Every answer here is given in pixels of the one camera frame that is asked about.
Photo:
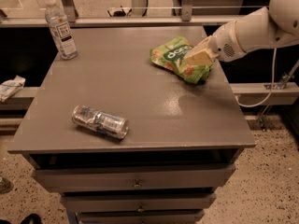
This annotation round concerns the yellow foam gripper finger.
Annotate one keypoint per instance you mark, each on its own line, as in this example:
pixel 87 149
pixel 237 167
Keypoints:
pixel 204 44
pixel 200 57

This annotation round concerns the black shoe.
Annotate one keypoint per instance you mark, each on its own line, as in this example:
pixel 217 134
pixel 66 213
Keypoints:
pixel 32 219

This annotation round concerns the top grey drawer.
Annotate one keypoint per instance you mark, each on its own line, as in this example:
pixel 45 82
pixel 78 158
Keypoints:
pixel 134 178

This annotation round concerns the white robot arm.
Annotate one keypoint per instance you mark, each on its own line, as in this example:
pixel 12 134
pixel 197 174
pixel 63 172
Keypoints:
pixel 272 27

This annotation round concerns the silver redbull can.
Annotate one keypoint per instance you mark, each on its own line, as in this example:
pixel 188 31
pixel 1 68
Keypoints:
pixel 100 121

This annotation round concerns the grey metal rail frame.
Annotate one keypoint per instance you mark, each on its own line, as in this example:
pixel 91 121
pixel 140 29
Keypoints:
pixel 103 13

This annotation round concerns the clear plastic water bottle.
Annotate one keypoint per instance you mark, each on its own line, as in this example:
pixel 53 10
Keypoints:
pixel 60 30

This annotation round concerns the green rice chip bag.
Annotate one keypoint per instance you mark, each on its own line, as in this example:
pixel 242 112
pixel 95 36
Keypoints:
pixel 171 57

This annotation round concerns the grey drawer cabinet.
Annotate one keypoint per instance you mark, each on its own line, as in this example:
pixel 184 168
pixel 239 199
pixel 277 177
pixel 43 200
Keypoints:
pixel 170 121

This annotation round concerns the bottom grey drawer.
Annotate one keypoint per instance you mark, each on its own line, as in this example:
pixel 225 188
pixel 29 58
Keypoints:
pixel 149 217

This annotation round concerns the grey drawer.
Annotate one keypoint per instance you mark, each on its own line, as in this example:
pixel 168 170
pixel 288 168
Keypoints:
pixel 134 178
pixel 149 217
pixel 138 203

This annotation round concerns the middle grey drawer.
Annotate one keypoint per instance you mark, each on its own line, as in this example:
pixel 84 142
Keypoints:
pixel 138 203

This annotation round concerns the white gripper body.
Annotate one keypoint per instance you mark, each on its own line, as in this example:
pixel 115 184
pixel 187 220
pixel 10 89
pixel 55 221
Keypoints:
pixel 223 43

